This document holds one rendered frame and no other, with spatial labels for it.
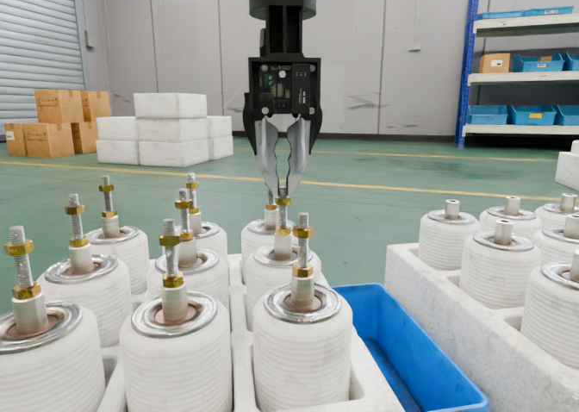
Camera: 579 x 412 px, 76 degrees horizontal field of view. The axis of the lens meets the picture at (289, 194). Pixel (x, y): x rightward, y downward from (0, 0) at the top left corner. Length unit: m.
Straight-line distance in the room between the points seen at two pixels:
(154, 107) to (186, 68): 3.46
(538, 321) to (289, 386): 0.29
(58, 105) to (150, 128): 1.22
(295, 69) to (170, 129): 2.59
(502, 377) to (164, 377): 0.37
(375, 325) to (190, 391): 0.46
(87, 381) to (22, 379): 0.05
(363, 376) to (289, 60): 0.31
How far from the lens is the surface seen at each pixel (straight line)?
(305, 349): 0.34
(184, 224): 0.45
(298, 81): 0.38
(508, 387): 0.53
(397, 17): 5.43
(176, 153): 2.93
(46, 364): 0.37
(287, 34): 0.41
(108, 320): 0.48
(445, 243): 0.66
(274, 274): 0.44
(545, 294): 0.50
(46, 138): 3.96
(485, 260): 0.57
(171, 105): 2.91
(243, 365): 0.42
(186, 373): 0.35
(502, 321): 0.54
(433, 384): 0.60
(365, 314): 0.74
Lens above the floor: 0.43
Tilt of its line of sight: 13 degrees down
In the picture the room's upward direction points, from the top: straight up
